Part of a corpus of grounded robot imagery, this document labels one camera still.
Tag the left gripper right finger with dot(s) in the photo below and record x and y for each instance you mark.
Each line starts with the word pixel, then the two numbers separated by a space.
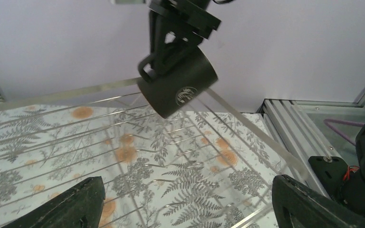
pixel 297 206

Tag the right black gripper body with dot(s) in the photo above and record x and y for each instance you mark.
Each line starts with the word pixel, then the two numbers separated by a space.
pixel 189 15

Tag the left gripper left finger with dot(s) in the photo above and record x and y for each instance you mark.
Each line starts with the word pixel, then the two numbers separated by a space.
pixel 80 206

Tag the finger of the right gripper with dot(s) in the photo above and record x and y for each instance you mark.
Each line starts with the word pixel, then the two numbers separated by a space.
pixel 164 54
pixel 185 42

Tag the black speckled mug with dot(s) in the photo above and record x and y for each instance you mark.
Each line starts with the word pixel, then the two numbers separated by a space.
pixel 190 77

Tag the floral table mat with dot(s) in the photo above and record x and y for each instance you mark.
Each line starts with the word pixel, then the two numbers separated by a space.
pixel 122 163

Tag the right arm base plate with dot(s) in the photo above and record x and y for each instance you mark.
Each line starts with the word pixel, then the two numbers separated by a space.
pixel 330 171

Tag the aluminium mounting rail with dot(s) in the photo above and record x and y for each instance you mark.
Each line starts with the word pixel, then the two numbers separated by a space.
pixel 299 126

